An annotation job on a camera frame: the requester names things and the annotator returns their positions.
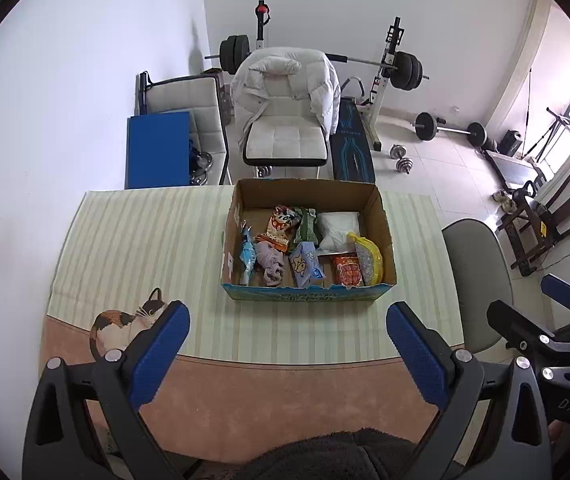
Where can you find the chrome dumbbell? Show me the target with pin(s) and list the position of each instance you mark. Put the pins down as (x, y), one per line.
(404, 165)
(397, 151)

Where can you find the cardboard box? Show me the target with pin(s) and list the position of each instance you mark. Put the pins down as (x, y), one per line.
(253, 201)

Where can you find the blue folded mat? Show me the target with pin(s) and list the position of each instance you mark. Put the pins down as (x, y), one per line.
(157, 153)

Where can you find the dark wooden folding chair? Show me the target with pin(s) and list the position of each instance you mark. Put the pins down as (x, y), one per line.
(534, 228)

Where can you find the striped cat tablecloth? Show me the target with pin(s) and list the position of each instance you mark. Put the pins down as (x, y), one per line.
(251, 375)

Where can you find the white squat rack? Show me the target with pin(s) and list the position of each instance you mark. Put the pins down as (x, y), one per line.
(370, 103)

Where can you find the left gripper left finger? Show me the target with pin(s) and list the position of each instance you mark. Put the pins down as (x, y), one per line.
(61, 441)

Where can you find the white pillow pack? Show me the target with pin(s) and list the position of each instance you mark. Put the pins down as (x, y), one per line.
(335, 229)

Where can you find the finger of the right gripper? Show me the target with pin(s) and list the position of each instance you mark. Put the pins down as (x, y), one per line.
(518, 330)
(557, 289)

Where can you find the white padded side chair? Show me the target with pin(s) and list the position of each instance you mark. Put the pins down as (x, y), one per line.
(200, 96)

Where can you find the blue milk powder sachet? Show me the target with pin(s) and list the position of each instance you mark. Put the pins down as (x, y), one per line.
(247, 256)

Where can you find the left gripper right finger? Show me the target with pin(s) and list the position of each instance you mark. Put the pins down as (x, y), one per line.
(513, 441)

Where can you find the purple plush cloth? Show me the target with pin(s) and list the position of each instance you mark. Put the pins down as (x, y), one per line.
(271, 261)

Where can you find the white down jacket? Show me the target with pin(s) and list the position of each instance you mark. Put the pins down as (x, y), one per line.
(315, 94)

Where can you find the chrome dumbbell near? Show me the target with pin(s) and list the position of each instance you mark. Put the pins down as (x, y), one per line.
(404, 165)

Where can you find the blue bear tissue pack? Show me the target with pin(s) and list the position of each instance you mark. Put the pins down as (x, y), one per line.
(306, 266)

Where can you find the rack barbell with plates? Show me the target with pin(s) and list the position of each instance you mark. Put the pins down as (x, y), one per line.
(291, 62)

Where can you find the floor barbell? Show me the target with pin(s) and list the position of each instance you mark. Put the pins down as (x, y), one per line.
(426, 127)

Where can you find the orange snack bag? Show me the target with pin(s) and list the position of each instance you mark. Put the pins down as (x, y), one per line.
(281, 226)

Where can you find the grey office chair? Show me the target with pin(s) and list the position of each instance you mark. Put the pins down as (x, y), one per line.
(481, 276)

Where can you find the black blue weight bench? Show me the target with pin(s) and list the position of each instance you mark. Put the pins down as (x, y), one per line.
(351, 153)

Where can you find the red patterned snack bag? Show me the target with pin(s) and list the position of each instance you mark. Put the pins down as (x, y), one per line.
(347, 270)

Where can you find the green snack bag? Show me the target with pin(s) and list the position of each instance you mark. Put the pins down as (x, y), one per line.
(305, 229)

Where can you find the chrome dumbbell far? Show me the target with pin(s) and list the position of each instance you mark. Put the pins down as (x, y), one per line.
(397, 151)

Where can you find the yellow silver scrubbing mitt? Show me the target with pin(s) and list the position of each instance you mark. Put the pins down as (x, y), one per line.
(370, 259)

